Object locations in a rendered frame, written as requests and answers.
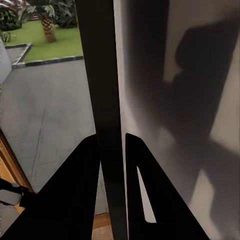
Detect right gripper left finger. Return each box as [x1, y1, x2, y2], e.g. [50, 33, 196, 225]
[0, 134, 101, 240]

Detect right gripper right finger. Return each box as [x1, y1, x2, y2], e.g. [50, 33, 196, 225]
[125, 132, 210, 240]

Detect poster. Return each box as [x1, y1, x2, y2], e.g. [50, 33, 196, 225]
[74, 0, 129, 240]

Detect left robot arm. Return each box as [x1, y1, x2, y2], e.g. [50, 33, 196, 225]
[0, 178, 36, 209]

